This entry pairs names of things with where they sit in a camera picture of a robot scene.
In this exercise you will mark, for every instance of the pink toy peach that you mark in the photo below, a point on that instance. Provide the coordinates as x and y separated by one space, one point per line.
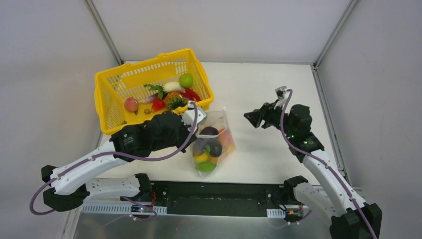
131 104

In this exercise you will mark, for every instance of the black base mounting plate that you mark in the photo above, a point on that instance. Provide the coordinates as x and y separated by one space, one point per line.
218 199

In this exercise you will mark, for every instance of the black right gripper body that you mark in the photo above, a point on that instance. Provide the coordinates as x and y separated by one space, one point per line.
263 115

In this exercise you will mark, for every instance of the green toy apple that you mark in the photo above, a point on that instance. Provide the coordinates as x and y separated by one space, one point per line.
186 80

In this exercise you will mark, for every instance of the green toy pepper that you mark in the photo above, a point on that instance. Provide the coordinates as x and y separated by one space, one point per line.
206 167

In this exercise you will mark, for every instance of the red toy strawberry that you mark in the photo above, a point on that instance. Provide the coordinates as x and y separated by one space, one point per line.
158 104

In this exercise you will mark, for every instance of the red toy chili pepper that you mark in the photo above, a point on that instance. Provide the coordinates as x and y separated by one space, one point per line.
193 94

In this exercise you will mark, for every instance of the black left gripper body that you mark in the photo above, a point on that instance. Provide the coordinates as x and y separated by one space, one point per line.
179 124

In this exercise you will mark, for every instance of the orange toy pineapple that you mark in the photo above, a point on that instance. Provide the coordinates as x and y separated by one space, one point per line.
173 100

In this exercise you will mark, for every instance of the white toy onion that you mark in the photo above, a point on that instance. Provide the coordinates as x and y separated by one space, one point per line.
166 88

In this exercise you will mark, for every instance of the purple toy onion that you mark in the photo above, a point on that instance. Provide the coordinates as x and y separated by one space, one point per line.
150 98

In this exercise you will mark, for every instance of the yellow plastic shopping basket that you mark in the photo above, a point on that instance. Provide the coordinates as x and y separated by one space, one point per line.
115 85

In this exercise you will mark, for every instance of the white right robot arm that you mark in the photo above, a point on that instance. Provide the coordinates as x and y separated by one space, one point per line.
346 213

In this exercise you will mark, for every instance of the orange toy peach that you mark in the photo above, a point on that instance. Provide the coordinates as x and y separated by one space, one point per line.
225 137

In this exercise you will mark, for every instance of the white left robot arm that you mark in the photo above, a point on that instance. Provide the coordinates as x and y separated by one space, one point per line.
158 139

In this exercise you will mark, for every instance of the clear zip top bag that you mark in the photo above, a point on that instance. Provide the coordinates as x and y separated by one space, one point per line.
219 120

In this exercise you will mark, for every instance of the purple toy eggplant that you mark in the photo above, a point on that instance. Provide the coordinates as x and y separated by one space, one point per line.
199 146

